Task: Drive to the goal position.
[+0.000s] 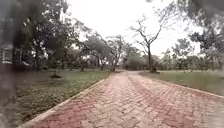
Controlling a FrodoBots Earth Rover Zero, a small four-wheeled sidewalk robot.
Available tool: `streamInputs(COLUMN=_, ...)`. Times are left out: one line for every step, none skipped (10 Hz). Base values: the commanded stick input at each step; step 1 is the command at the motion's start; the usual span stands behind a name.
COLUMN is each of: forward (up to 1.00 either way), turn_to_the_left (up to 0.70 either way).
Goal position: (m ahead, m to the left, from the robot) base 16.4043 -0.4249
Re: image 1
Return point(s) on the grass field with leaf litter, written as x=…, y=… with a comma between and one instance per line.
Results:
x=50, y=86

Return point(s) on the bare branched tree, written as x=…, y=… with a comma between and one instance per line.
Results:
x=149, y=60

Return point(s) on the building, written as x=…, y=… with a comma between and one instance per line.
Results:
x=8, y=55

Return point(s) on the pale stone kerb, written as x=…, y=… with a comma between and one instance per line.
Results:
x=63, y=103
x=196, y=89

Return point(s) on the wood of trees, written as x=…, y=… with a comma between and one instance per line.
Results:
x=50, y=36

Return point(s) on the red brick path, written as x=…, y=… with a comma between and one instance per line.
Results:
x=133, y=103

